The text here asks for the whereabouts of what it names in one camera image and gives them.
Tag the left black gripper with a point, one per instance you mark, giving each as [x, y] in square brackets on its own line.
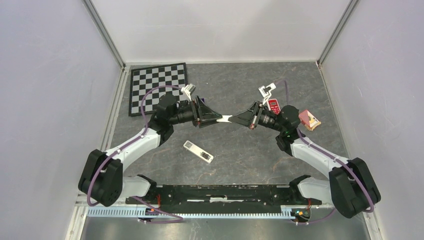
[202, 115]

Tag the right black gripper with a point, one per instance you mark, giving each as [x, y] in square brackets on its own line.
[246, 118]

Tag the long white remote cover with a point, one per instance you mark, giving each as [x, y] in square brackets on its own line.
[224, 119]

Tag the red white remote control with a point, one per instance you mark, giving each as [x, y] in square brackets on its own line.
[273, 105]

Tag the long white remote control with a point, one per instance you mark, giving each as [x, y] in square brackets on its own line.
[196, 150]

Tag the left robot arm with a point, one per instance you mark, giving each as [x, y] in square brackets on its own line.
[102, 178]

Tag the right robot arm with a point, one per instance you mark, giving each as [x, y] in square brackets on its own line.
[349, 184]

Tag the black white chessboard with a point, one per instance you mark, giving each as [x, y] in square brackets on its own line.
[149, 84]

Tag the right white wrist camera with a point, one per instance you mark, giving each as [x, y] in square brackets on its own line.
[266, 92]

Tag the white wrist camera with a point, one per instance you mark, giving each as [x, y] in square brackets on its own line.
[187, 91]
[266, 92]

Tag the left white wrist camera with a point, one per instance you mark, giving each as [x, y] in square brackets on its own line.
[187, 91]

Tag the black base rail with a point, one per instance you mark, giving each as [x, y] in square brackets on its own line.
[225, 199]

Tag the white toothed cable duct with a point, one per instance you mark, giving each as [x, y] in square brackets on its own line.
[141, 211]

